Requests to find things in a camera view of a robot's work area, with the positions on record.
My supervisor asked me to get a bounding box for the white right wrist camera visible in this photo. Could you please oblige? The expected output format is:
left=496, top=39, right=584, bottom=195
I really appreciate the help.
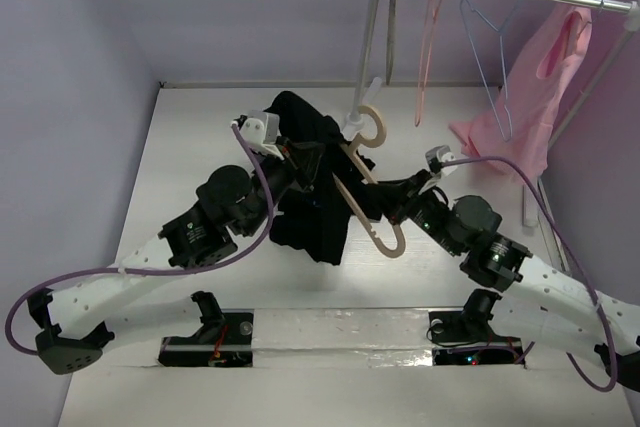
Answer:
left=425, top=145, right=457, bottom=182

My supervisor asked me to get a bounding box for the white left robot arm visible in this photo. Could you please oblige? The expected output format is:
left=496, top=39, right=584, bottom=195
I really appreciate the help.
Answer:
left=27, top=138, right=324, bottom=375

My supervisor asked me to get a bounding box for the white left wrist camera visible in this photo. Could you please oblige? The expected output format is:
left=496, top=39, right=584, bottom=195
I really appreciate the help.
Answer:
left=233, top=111, right=283, bottom=160

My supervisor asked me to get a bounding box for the white clothes rack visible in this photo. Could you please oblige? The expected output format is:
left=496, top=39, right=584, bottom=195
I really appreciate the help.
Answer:
left=339, top=0, right=640, bottom=228

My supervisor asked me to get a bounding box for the pink t shirt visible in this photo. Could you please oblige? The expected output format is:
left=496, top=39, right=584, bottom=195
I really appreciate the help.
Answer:
left=450, top=3, right=592, bottom=180

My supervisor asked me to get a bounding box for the grey hanger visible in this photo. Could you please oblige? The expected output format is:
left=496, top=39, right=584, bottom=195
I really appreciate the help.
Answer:
left=385, top=0, right=397, bottom=86

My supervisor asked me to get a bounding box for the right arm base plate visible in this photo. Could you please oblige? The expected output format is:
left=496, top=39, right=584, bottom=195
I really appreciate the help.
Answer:
left=425, top=309, right=526, bottom=367

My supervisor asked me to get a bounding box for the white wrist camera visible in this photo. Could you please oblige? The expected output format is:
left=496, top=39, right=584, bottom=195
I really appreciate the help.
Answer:
left=233, top=111, right=283, bottom=160
left=425, top=145, right=457, bottom=182

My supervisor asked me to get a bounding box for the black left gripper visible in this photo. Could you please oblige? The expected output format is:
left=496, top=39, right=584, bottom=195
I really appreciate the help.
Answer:
left=241, top=137, right=326, bottom=238

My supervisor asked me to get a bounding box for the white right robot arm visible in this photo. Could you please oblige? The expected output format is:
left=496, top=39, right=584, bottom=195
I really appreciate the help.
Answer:
left=367, top=170, right=639, bottom=391

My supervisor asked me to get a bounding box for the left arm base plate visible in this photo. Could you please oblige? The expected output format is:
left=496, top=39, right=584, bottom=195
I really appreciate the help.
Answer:
left=158, top=310, right=254, bottom=368

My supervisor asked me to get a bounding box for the blue hanger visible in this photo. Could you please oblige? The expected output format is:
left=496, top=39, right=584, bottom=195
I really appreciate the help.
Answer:
left=458, top=0, right=523, bottom=142

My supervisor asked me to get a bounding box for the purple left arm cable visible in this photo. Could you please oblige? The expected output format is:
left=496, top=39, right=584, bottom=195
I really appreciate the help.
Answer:
left=5, top=124, right=277, bottom=356

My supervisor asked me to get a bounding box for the black t shirt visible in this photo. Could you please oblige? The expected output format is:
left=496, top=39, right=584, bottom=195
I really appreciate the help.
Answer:
left=266, top=91, right=382, bottom=265

